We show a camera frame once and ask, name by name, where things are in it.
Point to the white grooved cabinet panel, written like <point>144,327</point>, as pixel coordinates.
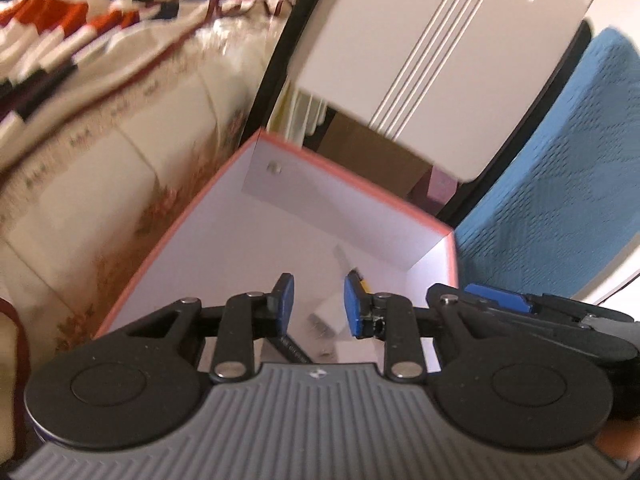
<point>440,50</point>

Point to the cream floral bedsheet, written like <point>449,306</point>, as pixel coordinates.
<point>125,185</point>

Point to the white hanging papers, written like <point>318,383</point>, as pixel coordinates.
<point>297,115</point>

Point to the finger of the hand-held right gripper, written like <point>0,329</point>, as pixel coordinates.
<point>495,297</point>

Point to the brown cardboard box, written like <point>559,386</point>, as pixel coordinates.
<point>370,155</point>

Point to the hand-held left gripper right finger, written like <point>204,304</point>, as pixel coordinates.
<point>351,307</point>

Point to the pink packet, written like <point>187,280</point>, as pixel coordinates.
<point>442,187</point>

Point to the red and navy patterned blanket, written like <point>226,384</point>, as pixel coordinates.
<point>90,25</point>

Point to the blue knitted cloth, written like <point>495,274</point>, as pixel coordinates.
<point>550,185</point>

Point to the pink-edged white cardboard box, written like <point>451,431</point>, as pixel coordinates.
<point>320,230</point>

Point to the person's right forearm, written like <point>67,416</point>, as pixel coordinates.
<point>620,442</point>

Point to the dark red trimmed cushion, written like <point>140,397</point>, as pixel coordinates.
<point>11,370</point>

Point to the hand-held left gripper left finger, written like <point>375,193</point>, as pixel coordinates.
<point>286,305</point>

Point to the white board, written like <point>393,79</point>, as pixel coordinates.
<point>622,285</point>

